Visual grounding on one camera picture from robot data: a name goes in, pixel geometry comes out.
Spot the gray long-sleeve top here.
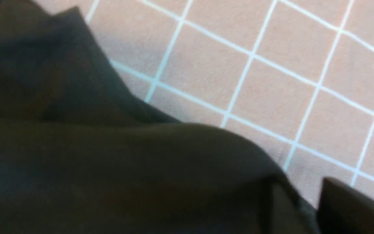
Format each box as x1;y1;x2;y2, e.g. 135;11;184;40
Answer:
0;0;320;234

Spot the pink checkered tablecloth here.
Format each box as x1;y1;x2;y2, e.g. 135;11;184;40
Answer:
38;0;374;206

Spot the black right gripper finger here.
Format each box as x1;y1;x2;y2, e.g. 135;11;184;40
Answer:
316;177;374;234

